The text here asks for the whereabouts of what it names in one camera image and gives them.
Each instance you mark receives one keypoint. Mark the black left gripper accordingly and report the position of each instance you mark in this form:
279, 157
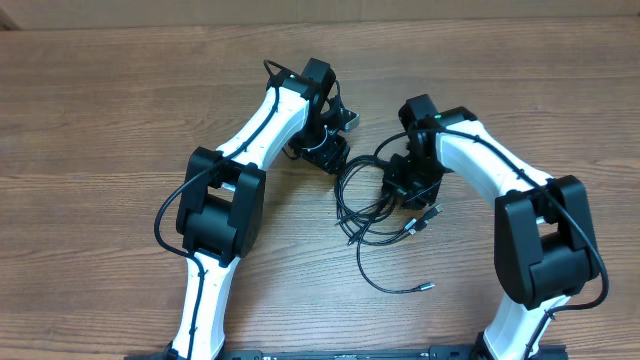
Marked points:
327, 158

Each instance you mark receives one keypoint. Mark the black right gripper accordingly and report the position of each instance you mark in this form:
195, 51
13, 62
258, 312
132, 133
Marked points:
409, 185

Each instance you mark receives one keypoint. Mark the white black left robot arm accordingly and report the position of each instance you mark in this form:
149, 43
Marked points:
222, 198

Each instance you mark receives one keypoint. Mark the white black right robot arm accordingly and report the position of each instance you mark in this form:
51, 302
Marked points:
544, 242

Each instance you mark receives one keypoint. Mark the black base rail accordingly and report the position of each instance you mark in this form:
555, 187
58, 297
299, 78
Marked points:
350, 354

